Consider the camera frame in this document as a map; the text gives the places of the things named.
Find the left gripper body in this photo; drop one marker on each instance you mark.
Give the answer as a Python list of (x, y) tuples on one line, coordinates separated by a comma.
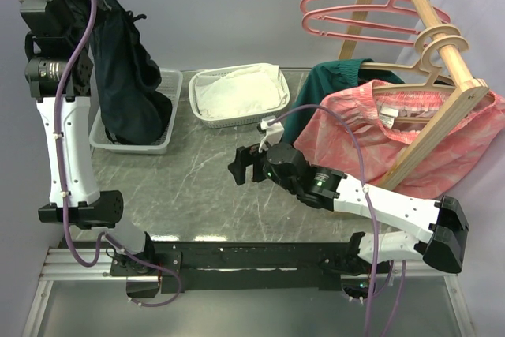
[(79, 1)]

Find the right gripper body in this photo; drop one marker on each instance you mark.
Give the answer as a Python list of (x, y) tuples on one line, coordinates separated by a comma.
[(262, 168)]

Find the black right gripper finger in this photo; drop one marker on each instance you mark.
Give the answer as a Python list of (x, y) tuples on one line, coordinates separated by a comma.
[(243, 154), (238, 171)]

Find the dark navy shorts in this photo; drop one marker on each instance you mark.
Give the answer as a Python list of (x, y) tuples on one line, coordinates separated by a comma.
[(116, 47)]

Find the pink hanger front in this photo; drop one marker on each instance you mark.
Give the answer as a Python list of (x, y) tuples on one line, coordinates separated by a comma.
[(333, 15)]

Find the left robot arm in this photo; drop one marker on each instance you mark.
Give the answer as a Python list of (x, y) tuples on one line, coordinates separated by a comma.
[(76, 49)]

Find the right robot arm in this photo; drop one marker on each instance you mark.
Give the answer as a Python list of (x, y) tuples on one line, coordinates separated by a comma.
[(432, 231)]

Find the green shorts on rack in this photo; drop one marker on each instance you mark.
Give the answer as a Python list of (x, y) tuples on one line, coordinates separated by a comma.
[(327, 78)]

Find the pink patterned shorts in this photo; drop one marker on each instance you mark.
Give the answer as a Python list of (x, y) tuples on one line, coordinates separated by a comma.
[(357, 131)]

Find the beige wooden hanger rear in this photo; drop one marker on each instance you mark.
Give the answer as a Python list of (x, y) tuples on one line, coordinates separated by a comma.
[(418, 57)]

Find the beige wooden hanger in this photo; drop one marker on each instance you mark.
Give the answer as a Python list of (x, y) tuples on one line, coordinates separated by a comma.
[(430, 76), (418, 57)]

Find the beige wooden hanger front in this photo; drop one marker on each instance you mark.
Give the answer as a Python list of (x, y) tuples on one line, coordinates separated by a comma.
[(430, 76)]

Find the white plastic basket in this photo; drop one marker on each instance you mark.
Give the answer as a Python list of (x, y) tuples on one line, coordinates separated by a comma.
[(236, 96)]

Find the white cloth in basket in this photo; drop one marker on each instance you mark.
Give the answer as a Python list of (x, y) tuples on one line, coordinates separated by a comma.
[(236, 92)]

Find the grey plastic basket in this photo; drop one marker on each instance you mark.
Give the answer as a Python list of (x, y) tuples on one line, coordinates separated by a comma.
[(137, 120)]

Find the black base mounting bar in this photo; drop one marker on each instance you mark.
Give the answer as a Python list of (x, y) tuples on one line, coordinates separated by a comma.
[(186, 266)]

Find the wooden clothes rack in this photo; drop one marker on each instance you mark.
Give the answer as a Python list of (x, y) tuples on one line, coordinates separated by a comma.
[(467, 91)]

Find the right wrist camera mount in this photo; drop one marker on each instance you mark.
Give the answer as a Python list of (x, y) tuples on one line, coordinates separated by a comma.
[(272, 133)]

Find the aluminium frame rail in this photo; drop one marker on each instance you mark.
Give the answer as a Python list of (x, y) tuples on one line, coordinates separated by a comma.
[(59, 265)]

